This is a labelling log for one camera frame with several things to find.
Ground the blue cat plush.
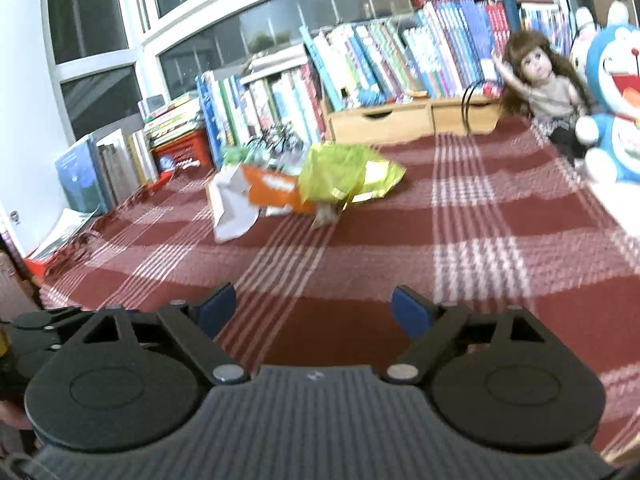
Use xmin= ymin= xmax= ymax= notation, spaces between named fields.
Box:
xmin=575 ymin=25 xmax=640 ymax=238

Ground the white rabbit plush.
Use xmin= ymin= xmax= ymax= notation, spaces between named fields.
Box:
xmin=570 ymin=0 xmax=631 ymax=73

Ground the small black toy bicycle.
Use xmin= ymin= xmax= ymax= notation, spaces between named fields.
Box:
xmin=247 ymin=125 xmax=306 ymax=153

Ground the wooden drawer organizer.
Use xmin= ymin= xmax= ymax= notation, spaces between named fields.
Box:
xmin=322 ymin=95 xmax=502 ymax=145

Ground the person's left hand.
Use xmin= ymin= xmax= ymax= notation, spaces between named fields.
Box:
xmin=0 ymin=401 xmax=34 ymax=431

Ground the green plastic wrapper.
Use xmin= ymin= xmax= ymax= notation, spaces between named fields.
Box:
xmin=298 ymin=142 xmax=407 ymax=211

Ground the stack of flat picture books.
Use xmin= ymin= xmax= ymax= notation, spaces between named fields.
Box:
xmin=142 ymin=92 xmax=203 ymax=148

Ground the black cable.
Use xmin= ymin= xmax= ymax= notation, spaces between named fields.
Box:
xmin=461 ymin=82 xmax=488 ymax=133

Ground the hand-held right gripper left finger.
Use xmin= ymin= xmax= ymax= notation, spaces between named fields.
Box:
xmin=66 ymin=281 xmax=252 ymax=387

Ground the flat white book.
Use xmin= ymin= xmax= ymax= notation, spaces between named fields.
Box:
xmin=240 ymin=50 xmax=308 ymax=78

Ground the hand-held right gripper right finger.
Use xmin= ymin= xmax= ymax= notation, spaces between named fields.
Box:
xmin=384 ymin=284 xmax=552 ymax=386

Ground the torn orange white paper bag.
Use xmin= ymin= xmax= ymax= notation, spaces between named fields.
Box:
xmin=206 ymin=160 xmax=317 ymax=243

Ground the red plastic crate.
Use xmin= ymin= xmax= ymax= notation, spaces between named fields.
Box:
xmin=152 ymin=130 xmax=213 ymax=171

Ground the row of colourful thin books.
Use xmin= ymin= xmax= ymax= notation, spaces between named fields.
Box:
xmin=299 ymin=0 xmax=521 ymax=111

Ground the row of small books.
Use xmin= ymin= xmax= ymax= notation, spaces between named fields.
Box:
xmin=520 ymin=2 xmax=576 ymax=56

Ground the row of tall children's books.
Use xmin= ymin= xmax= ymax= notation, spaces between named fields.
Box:
xmin=196 ymin=62 xmax=326 ymax=171

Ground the red plaid blanket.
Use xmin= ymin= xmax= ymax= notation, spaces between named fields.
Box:
xmin=37 ymin=115 xmax=640 ymax=466

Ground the cardboard box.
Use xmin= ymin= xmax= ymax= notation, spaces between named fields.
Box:
xmin=592 ymin=0 xmax=637 ymax=26

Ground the green plastic bag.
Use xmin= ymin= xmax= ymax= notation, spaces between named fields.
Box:
xmin=222 ymin=145 xmax=253 ymax=167

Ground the brown haired doll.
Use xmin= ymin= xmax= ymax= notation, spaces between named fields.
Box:
xmin=492 ymin=30 xmax=593 ymax=166

